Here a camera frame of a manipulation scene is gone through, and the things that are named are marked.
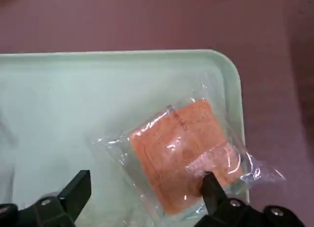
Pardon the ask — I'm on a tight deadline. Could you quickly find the green rectangular tray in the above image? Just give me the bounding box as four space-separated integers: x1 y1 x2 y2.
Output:
0 49 250 227

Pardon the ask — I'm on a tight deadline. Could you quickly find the clear-wrapped bread pack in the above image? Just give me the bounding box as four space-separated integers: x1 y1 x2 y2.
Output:
85 72 287 225

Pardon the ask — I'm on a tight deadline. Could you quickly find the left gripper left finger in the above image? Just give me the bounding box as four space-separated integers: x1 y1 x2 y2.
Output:
0 170 92 227

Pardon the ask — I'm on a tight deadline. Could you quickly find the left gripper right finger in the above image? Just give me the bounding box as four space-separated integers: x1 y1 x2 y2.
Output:
193 172 305 227

